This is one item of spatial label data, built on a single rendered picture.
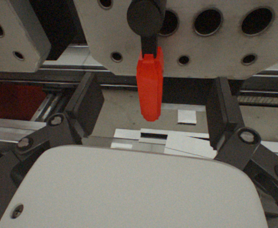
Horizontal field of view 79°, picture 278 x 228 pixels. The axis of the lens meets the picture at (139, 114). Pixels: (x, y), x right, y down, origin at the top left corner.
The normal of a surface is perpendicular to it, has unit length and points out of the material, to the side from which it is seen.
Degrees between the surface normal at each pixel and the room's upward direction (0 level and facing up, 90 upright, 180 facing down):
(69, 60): 0
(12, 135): 0
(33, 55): 90
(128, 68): 90
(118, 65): 90
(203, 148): 0
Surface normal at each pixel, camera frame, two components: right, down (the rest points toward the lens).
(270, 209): -0.08, -0.63
